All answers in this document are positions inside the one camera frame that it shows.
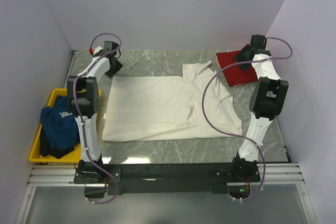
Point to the black base bar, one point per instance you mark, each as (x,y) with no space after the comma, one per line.
(164,178)

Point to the black garment in bin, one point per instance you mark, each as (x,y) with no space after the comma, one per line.
(46,149)

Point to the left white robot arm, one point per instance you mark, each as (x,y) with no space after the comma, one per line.
(84,99)

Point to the blue t shirt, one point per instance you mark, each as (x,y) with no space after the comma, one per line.
(59,125)

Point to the yellow plastic bin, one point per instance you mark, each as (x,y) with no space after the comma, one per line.
(35,153)

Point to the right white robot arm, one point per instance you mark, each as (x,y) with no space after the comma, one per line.
(265,104)

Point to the white t shirt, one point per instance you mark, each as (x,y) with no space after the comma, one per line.
(169,107)

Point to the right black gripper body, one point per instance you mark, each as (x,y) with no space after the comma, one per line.
(242,56)

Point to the folded red t shirt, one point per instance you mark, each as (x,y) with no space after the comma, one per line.
(234,75)

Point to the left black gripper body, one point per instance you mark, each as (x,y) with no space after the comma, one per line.
(116,65)

